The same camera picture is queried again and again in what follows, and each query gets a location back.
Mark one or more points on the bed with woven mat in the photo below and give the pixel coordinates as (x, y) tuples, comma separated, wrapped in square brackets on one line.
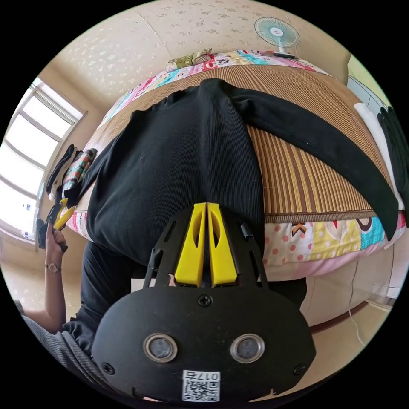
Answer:
[(303, 179)]

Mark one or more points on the black long sleeve shirt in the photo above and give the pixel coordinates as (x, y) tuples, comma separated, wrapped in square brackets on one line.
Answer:
[(179, 150)]

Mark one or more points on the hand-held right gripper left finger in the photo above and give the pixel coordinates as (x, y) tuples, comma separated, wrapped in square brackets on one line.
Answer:
[(191, 249)]

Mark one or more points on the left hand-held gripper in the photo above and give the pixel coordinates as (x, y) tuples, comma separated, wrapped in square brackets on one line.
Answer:
[(42, 233)]

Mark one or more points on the person's left hand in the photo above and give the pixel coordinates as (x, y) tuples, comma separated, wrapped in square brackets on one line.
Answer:
[(56, 247)]

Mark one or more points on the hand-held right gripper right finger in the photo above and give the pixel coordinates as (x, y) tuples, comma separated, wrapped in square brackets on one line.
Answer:
[(223, 252)]

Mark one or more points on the pile of clothes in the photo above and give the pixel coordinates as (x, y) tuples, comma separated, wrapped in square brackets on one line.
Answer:
[(72, 169), (388, 140)]

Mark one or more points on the window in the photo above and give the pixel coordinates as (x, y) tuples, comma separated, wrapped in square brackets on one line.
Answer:
[(28, 153)]

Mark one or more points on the person's body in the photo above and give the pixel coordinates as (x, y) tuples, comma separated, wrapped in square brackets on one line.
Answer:
[(51, 348)]

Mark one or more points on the white and teal fan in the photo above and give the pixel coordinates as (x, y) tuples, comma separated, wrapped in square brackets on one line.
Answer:
[(277, 33)]

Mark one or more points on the green patterned cushion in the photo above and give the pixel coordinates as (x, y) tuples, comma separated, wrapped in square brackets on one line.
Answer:
[(191, 59)]

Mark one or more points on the person's left forearm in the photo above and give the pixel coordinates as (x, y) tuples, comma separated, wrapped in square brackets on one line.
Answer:
[(51, 297)]

